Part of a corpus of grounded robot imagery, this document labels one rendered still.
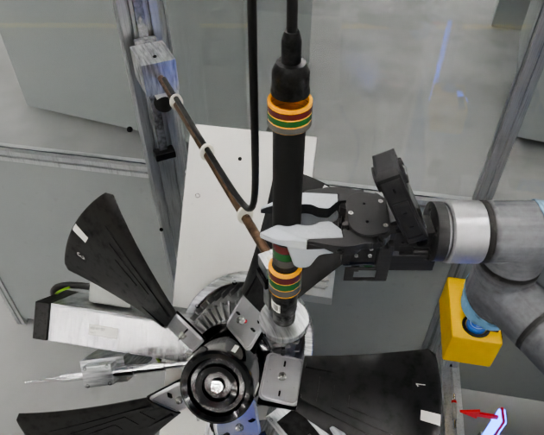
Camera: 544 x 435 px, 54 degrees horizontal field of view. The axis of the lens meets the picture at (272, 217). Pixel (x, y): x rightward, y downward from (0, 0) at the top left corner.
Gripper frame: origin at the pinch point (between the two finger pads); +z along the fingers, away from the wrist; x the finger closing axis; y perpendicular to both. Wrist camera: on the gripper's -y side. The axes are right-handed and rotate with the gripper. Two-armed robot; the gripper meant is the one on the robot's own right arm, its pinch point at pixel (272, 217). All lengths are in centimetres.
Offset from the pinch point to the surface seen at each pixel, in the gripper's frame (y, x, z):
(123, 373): 46, 6, 27
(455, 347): 52, 15, -38
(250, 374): 31.1, -2.5, 3.1
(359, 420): 37.5, -6.8, -13.8
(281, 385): 36.5, -1.5, -1.6
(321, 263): 18.6, 9.1, -7.6
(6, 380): 156, 64, 108
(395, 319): 112, 64, -43
